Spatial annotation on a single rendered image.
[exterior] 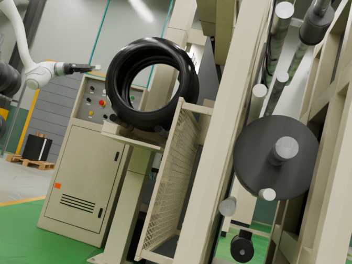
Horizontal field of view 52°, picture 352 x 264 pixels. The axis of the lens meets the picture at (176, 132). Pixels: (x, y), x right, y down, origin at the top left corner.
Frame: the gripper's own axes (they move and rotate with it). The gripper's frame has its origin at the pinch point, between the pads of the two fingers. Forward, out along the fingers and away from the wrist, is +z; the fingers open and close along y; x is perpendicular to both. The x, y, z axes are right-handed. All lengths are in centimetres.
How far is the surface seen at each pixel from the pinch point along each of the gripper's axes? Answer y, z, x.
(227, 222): 333, 73, 120
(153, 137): 24, 33, 42
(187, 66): -11, 60, 6
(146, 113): -12, 37, 33
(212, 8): -17, 75, -25
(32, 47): 791, -542, -367
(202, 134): 19, 66, 41
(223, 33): -10, 81, -13
